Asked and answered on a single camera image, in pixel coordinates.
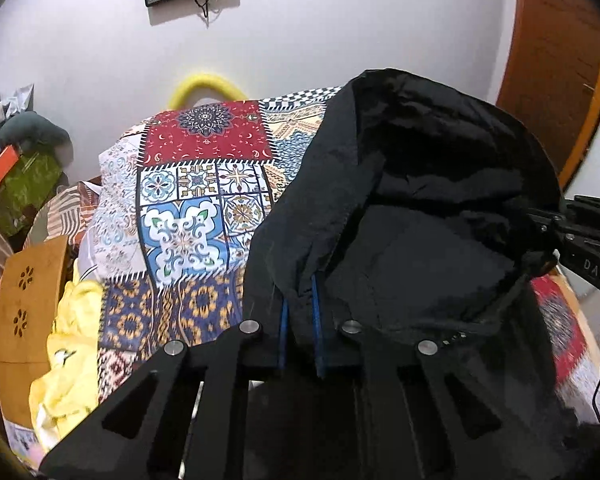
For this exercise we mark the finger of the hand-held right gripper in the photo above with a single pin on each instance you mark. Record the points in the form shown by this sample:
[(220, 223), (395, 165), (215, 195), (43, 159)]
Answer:
[(545, 220)]

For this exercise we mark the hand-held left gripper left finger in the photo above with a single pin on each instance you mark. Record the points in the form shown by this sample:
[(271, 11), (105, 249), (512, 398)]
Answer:
[(180, 395)]

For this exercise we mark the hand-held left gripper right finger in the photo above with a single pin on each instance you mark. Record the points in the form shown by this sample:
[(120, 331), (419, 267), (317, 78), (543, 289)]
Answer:
[(380, 385)]

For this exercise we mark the black zip hoodie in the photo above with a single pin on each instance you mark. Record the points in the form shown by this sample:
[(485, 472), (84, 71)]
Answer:
[(430, 185)]

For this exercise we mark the yellow garment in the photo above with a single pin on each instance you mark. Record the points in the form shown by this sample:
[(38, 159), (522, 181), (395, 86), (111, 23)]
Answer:
[(70, 360)]

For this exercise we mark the wooden room door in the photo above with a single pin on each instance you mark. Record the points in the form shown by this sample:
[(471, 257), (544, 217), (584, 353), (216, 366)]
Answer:
[(550, 60)]

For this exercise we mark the printed magazines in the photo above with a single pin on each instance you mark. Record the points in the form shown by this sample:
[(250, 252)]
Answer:
[(22, 442)]

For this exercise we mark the patchwork printed blanket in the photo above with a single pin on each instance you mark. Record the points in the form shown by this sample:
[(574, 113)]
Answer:
[(190, 230)]

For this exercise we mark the wooden lap desk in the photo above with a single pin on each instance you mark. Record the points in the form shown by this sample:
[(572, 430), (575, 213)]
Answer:
[(25, 335)]

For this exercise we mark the striped cloth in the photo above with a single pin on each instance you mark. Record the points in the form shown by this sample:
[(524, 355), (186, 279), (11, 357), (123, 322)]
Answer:
[(65, 210)]

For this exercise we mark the green patterned bag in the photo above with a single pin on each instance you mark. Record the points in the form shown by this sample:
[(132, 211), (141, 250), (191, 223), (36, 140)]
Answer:
[(25, 190)]

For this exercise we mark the dark grey cushion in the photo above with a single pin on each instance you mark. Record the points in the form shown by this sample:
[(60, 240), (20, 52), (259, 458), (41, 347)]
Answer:
[(35, 130)]

